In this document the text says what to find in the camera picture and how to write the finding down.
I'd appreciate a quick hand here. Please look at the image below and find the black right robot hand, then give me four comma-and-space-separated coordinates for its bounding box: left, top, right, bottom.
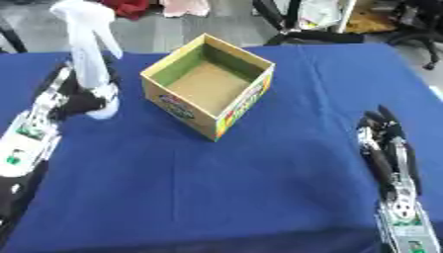
353, 104, 424, 203

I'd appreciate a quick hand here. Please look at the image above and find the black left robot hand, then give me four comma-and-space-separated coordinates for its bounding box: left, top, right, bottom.
33, 53, 125, 123

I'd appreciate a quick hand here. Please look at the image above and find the white spray bottle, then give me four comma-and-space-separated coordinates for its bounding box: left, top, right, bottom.
48, 0, 127, 121

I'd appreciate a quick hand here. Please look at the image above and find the cardboard box with green inside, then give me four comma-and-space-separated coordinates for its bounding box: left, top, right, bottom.
138, 33, 277, 143

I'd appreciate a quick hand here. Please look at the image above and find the black stand leg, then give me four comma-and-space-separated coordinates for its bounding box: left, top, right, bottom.
0, 15, 30, 54

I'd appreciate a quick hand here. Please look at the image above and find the red cloth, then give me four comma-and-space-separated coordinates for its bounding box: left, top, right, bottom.
98, 0, 152, 22

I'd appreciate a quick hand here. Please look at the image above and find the pink cloth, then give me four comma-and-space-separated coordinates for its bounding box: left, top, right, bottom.
159, 0, 214, 19

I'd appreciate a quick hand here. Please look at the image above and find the black office chair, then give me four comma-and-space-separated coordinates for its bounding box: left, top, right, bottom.
384, 0, 443, 71

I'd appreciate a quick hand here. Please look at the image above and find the black tripod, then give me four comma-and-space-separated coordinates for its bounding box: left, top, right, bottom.
250, 0, 367, 46

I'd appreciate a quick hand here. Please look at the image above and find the white bag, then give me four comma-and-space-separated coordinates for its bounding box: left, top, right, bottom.
296, 0, 350, 32

